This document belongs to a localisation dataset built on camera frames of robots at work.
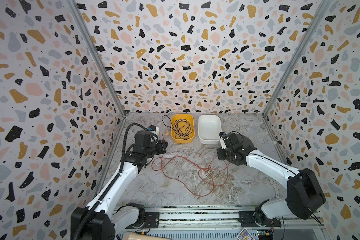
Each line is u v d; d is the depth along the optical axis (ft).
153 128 2.36
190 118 3.71
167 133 3.54
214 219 2.47
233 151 2.21
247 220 2.43
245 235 2.26
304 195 1.41
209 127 3.69
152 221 2.39
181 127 3.67
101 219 1.30
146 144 2.02
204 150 3.12
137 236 2.29
